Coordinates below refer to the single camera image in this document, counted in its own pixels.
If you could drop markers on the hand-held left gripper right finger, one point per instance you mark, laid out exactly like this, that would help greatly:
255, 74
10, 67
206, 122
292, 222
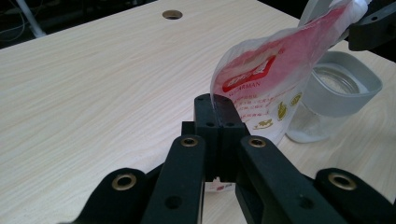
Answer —
230, 121

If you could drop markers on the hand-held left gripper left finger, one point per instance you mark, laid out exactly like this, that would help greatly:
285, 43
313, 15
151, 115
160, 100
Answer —
207, 112

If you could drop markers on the clear pink snack bag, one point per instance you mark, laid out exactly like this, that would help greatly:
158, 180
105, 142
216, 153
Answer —
264, 71

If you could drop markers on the white desk leg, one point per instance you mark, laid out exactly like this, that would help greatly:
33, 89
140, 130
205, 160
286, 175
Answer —
29, 18

